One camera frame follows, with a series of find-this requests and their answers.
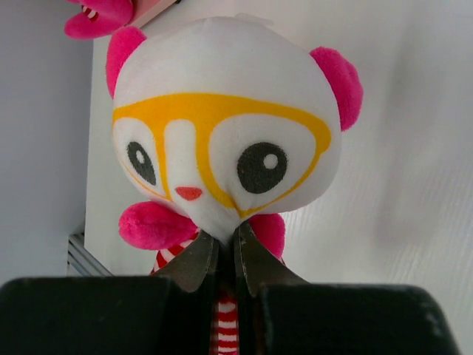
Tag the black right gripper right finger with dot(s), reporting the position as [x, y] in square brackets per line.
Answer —
[281, 313]

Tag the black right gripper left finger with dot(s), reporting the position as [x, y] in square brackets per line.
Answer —
[169, 312]

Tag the pink owl plush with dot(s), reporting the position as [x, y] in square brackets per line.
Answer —
[222, 121]
[98, 18]

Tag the pink three tier shelf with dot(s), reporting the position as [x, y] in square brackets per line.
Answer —
[146, 10]

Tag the aluminium rail frame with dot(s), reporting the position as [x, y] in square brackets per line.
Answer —
[80, 262]

